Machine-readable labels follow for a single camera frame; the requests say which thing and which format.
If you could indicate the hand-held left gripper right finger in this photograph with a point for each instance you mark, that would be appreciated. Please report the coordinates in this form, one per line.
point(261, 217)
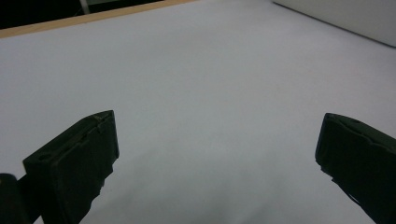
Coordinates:
point(364, 161)

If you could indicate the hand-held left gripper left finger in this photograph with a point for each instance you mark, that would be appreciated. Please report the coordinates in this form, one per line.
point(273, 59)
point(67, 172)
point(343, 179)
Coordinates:
point(71, 168)

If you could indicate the white rectangular plastic container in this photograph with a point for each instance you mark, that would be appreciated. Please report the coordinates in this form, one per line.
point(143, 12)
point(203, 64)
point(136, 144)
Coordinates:
point(342, 15)

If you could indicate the white table mat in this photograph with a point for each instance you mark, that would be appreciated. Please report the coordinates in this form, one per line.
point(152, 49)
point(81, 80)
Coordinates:
point(202, 93)

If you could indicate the white metal stand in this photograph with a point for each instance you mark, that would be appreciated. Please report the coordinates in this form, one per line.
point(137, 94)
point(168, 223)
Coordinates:
point(84, 6)

